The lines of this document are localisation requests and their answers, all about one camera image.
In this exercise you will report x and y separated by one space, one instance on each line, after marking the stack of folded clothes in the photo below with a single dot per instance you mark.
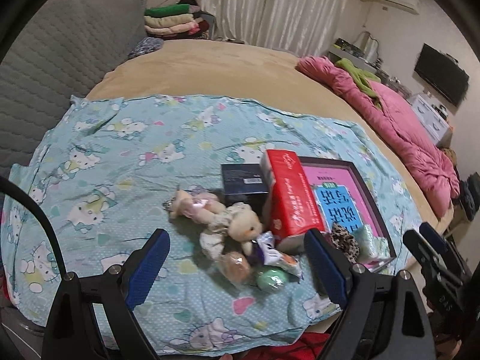
183 20

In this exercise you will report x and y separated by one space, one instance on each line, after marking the Hello Kitty blue cloth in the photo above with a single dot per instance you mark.
103 174

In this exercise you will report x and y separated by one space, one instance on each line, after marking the white drawer cabinet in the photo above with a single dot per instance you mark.
438 129

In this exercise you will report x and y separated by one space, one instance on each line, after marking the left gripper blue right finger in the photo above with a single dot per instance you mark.
329 265

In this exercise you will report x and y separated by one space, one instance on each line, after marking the red tissue pack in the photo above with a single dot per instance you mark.
291 209

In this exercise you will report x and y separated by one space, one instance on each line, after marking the cluttered desk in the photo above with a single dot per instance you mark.
363 52

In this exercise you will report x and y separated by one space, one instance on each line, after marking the white curtains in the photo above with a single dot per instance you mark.
301 27

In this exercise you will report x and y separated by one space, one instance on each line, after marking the purple dress teddy bear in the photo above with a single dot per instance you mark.
245 226

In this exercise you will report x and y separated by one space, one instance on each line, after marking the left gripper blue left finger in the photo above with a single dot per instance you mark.
143 266

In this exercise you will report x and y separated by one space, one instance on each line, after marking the white snack packet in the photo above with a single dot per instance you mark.
272 257

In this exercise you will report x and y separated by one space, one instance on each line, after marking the green soft ball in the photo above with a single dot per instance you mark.
271 279

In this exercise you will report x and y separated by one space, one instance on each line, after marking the green blanket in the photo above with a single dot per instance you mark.
362 79

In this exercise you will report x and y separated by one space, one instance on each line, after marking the grey quilted sofa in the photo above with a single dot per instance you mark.
66 49

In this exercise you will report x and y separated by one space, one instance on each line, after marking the person's right hand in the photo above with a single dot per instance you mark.
448 338

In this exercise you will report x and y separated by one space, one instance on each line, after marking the dark floral cushion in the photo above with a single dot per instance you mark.
145 46

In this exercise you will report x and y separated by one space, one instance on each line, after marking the dark small box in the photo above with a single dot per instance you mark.
244 183

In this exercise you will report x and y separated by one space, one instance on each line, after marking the pink quilted duvet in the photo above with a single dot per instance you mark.
398 126

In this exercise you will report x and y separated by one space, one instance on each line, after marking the red cloth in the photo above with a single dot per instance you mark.
307 347

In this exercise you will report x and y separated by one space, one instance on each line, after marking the dark clothes pile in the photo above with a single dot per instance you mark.
470 195

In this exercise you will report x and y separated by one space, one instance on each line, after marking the dark framed pink tray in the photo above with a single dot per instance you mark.
343 198

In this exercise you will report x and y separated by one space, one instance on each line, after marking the pink dress teddy bear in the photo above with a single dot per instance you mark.
201 207

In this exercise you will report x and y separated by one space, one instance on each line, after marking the black wall television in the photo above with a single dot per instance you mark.
443 73

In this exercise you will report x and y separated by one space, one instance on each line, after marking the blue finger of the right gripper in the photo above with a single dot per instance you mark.
428 259
442 247

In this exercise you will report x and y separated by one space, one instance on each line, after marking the leopard print scrunchie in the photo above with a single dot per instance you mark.
344 241

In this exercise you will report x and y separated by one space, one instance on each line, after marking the green tissue packet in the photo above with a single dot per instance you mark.
372 248

